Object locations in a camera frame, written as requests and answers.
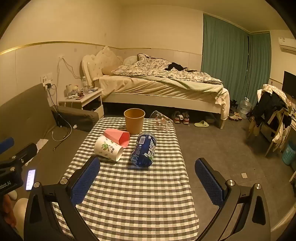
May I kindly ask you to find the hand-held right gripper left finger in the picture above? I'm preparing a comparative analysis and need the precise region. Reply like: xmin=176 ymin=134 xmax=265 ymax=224
xmin=23 ymin=156 xmax=100 ymax=241

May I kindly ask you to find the pile of clothes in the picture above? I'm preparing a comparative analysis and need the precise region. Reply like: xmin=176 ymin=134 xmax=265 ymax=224
xmin=252 ymin=84 xmax=292 ymax=130

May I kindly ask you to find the wide green curtain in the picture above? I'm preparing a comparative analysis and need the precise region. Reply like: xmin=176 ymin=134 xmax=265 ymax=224
xmin=200 ymin=13 xmax=250 ymax=103

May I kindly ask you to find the white wall socket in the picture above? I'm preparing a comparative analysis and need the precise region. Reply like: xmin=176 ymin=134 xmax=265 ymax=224
xmin=40 ymin=73 xmax=53 ymax=89

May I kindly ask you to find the cream pillow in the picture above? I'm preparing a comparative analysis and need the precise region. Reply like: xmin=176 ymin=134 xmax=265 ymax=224
xmin=95 ymin=46 xmax=123 ymax=75

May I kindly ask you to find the grey sofa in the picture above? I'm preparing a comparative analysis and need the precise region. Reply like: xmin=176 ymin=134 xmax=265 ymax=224
xmin=0 ymin=83 xmax=100 ymax=194

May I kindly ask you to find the white floral paper cup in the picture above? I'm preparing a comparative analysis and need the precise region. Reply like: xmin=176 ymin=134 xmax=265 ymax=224
xmin=94 ymin=135 xmax=124 ymax=162

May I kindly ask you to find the clear glass cup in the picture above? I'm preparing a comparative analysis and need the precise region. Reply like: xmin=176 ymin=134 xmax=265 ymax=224
xmin=149 ymin=110 xmax=174 ymax=133

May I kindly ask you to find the teal laundry basket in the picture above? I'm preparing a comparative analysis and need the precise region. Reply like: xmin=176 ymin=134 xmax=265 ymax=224
xmin=281 ymin=140 xmax=296 ymax=166

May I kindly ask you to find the black cable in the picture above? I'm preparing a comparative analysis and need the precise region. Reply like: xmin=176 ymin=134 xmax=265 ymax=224
xmin=47 ymin=84 xmax=73 ymax=151

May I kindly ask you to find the white crumpled tissue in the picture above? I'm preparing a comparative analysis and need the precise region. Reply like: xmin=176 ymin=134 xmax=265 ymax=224
xmin=35 ymin=138 xmax=49 ymax=149

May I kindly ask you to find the white bed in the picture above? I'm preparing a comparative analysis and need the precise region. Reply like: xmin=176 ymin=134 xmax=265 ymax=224
xmin=81 ymin=46 xmax=231 ymax=129

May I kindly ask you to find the smartphone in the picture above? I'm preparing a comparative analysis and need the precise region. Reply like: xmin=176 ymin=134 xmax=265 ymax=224
xmin=25 ymin=169 xmax=37 ymax=191

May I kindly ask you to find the black garment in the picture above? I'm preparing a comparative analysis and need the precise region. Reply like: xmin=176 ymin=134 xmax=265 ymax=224
xmin=165 ymin=62 xmax=189 ymax=71

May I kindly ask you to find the white slipper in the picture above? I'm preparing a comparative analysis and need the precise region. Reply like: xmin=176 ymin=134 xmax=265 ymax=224
xmin=13 ymin=197 xmax=29 ymax=234

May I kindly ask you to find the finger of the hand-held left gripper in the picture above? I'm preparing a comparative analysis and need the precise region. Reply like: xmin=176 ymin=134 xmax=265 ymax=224
xmin=10 ymin=142 xmax=39 ymax=167
xmin=0 ymin=137 xmax=15 ymax=151

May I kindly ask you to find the narrow green curtain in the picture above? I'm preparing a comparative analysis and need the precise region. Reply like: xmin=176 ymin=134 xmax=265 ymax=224
xmin=245 ymin=32 xmax=272 ymax=106

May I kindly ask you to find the pale green blanket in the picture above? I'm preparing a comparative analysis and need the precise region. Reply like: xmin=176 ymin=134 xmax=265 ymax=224
xmin=142 ymin=75 xmax=224 ymax=96

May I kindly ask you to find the grey checkered tablecloth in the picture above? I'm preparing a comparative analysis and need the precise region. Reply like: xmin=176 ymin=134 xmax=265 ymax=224
xmin=50 ymin=117 xmax=200 ymax=241

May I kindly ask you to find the white charging cable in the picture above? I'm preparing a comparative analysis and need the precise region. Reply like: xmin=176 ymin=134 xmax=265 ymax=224
xmin=51 ymin=130 xmax=70 ymax=142

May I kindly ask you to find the large clear water jug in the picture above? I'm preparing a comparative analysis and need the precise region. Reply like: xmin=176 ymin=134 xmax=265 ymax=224
xmin=238 ymin=97 xmax=252 ymax=119

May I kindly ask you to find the white wall cable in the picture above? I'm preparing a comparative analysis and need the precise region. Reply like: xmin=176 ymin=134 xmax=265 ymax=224
xmin=56 ymin=55 xmax=82 ymax=80

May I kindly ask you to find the wooden chair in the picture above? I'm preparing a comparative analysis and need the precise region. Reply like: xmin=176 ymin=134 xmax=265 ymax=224
xmin=247 ymin=109 xmax=292 ymax=158

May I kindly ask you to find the person's left hand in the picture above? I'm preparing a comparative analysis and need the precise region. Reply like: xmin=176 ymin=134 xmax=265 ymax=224
xmin=1 ymin=193 xmax=17 ymax=229

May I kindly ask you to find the patterned duvet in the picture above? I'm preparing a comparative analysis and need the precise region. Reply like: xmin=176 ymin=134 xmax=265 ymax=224
xmin=112 ymin=53 xmax=224 ymax=84

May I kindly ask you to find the brown paper cup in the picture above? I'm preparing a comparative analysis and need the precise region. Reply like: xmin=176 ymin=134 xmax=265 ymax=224
xmin=124 ymin=108 xmax=146 ymax=135

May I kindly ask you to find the white air conditioner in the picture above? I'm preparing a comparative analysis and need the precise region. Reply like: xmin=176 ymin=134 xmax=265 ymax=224
xmin=278 ymin=36 xmax=296 ymax=53

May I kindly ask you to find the black television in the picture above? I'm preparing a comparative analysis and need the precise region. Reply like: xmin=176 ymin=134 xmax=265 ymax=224
xmin=282 ymin=70 xmax=296 ymax=98

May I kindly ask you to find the pink paper cup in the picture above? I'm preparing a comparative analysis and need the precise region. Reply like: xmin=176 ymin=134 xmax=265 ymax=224
xmin=103 ymin=129 xmax=130 ymax=149

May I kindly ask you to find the white nightstand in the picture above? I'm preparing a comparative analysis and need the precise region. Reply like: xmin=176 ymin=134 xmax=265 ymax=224
xmin=58 ymin=88 xmax=105 ymax=120

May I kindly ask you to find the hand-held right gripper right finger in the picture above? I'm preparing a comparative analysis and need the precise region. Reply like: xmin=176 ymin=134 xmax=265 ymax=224
xmin=195 ymin=158 xmax=271 ymax=241

